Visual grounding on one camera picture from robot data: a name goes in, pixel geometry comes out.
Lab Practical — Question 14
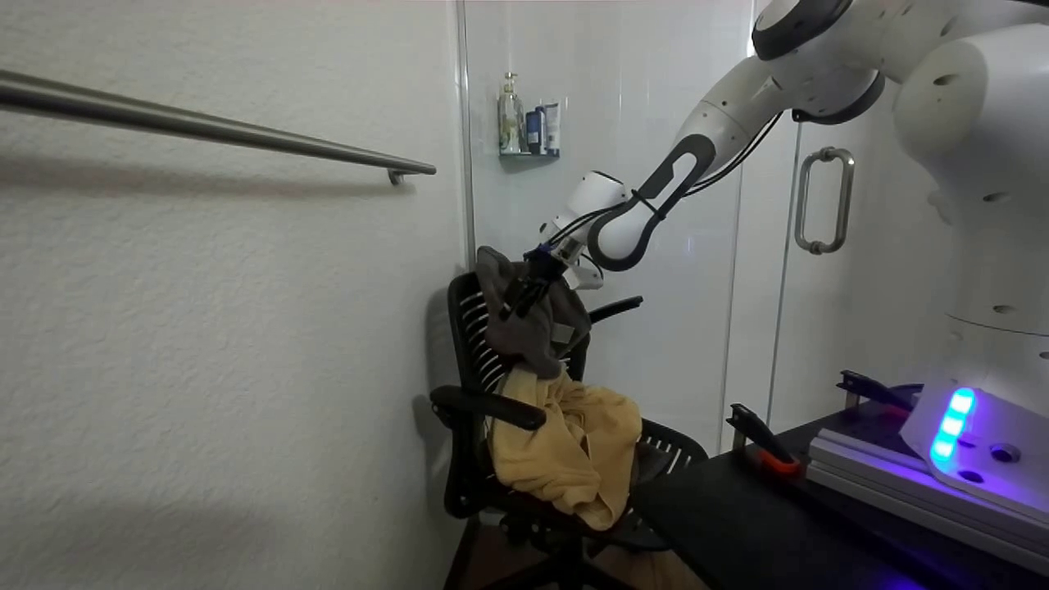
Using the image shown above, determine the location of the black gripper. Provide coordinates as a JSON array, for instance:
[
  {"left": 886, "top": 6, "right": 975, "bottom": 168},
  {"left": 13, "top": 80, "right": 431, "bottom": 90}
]
[{"left": 506, "top": 246, "right": 573, "bottom": 323}]

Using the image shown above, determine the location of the grey towel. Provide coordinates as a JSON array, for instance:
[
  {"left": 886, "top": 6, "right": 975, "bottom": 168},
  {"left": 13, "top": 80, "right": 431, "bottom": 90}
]
[{"left": 467, "top": 242, "right": 593, "bottom": 384}]

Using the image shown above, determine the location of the chrome door handle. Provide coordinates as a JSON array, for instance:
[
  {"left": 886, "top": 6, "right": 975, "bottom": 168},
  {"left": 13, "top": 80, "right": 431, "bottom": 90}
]
[{"left": 791, "top": 144, "right": 858, "bottom": 261}]

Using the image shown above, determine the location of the glass shower door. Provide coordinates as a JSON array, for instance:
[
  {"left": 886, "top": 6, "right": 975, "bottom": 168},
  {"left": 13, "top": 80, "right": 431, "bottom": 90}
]
[{"left": 766, "top": 96, "right": 960, "bottom": 435}]

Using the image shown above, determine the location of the black mesh office chair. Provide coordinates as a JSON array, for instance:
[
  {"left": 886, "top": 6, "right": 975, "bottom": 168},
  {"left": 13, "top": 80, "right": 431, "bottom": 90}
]
[{"left": 425, "top": 267, "right": 710, "bottom": 590}]

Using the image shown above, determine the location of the small shower shelf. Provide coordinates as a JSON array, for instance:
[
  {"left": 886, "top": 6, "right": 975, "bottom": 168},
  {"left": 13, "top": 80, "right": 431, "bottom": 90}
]
[{"left": 499, "top": 148, "right": 565, "bottom": 175}]

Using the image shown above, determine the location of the fixed glass shower panel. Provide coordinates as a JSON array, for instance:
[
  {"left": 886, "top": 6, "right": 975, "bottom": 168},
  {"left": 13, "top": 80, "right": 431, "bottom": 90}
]
[{"left": 461, "top": 0, "right": 812, "bottom": 455}]

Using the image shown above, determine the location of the yellow towel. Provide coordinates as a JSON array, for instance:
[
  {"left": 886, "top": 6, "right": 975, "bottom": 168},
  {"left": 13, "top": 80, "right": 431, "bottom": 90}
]
[{"left": 485, "top": 360, "right": 646, "bottom": 536}]

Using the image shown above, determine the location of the white bottle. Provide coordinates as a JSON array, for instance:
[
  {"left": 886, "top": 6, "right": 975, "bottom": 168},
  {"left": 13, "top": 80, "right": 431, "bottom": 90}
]
[{"left": 496, "top": 73, "right": 529, "bottom": 158}]

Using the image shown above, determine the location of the red and black hand tool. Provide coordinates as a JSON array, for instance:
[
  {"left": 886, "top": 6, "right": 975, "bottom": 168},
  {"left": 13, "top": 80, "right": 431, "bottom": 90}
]
[{"left": 723, "top": 400, "right": 811, "bottom": 486}]

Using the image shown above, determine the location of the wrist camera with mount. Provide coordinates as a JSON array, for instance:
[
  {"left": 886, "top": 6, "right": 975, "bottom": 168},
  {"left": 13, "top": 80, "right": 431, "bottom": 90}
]
[{"left": 561, "top": 252, "right": 606, "bottom": 295}]

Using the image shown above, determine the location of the chrome wall towel bar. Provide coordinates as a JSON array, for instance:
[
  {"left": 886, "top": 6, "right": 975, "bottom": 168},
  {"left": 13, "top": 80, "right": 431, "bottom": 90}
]
[{"left": 0, "top": 66, "right": 439, "bottom": 190}]

